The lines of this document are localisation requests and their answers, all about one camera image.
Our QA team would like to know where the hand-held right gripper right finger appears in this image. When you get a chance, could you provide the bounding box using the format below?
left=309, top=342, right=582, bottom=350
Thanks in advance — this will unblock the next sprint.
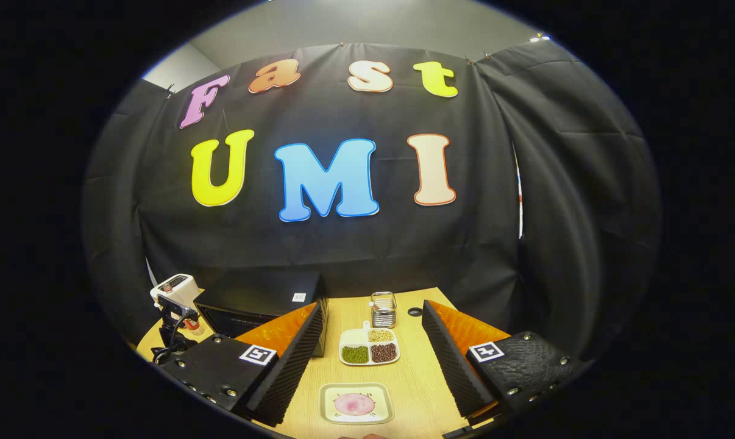
left=421, top=299, right=586, bottom=427

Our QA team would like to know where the black backdrop cloth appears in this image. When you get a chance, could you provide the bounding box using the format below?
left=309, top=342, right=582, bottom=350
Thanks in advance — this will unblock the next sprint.
left=81, top=40, right=661, bottom=360

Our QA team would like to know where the white divided dish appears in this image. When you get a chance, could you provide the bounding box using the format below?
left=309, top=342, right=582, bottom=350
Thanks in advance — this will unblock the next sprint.
left=339, top=321, right=401, bottom=366

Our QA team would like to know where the metal mesh holder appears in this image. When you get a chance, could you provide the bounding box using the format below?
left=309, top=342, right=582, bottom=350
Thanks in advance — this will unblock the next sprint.
left=370, top=291, right=398, bottom=329

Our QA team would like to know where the white square food plate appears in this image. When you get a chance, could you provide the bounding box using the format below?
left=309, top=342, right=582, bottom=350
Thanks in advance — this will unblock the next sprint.
left=319, top=382, right=396, bottom=426

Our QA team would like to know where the black electric oven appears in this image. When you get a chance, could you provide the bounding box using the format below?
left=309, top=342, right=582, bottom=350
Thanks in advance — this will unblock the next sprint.
left=194, top=271, right=330, bottom=359

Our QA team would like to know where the pink ham slice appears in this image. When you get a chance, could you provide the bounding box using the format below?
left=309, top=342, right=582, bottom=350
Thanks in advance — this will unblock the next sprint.
left=334, top=393, right=377, bottom=417

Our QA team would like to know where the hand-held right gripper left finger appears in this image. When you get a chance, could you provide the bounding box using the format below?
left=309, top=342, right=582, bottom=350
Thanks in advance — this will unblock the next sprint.
left=159, top=297, right=330, bottom=427

